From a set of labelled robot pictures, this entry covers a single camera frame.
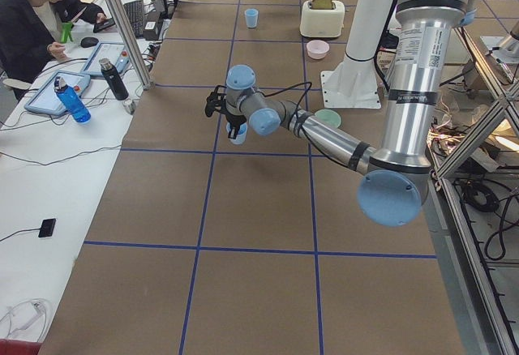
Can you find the pink bowl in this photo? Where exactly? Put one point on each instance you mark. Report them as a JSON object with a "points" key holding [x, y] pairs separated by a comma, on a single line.
{"points": [[317, 49]]}

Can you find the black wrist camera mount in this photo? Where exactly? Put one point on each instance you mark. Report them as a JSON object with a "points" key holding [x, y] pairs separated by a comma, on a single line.
{"points": [[216, 101]]}

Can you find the cream toaster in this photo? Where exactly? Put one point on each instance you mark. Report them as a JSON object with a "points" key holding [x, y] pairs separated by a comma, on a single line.
{"points": [[319, 23]]}

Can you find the person in black jacket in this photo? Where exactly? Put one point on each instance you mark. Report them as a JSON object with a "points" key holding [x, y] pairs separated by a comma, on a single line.
{"points": [[31, 33]]}

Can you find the light blue cup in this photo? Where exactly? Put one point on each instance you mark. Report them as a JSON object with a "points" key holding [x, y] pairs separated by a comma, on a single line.
{"points": [[237, 137], [251, 17]]}

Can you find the blue teach pendant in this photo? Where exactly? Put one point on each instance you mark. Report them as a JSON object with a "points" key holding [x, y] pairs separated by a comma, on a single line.
{"points": [[115, 52], [45, 101]]}

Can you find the black computer mouse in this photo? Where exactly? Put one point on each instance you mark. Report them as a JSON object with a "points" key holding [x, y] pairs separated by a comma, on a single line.
{"points": [[88, 42]]}

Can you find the blue teach pendant near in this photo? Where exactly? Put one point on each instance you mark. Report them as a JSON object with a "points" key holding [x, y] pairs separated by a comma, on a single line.
{"points": [[45, 101]]}

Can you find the white pedestal column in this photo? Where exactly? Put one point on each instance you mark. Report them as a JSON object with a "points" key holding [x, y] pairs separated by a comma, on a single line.
{"points": [[353, 83]]}

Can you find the black keyboard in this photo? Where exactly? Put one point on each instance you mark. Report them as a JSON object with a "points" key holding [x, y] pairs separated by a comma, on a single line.
{"points": [[136, 16]]}

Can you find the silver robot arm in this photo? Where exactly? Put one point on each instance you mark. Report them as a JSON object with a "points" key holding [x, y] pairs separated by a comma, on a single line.
{"points": [[394, 176]]}

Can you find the toast slice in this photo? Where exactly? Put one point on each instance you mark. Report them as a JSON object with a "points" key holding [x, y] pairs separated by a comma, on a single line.
{"points": [[322, 5]]}

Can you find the aluminium frame post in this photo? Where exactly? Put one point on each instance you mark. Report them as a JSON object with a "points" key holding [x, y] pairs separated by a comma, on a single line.
{"points": [[128, 37]]}

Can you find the blue water bottle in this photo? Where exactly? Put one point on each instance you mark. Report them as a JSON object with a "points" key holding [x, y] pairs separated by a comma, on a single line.
{"points": [[73, 104]]}

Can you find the small black device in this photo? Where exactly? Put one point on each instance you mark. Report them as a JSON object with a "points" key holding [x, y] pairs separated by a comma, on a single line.
{"points": [[47, 228]]}

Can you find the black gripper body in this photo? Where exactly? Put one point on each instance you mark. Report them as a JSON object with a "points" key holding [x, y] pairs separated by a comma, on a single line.
{"points": [[234, 120]]}

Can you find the light green bowl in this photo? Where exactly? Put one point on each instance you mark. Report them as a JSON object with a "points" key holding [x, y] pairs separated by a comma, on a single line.
{"points": [[329, 117]]}

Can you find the black thermos bottle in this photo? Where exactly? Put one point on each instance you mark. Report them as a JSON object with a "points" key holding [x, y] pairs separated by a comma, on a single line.
{"points": [[113, 79]]}

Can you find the blue teach pendant far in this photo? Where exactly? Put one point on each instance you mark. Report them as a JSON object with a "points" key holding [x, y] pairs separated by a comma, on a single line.
{"points": [[115, 52]]}

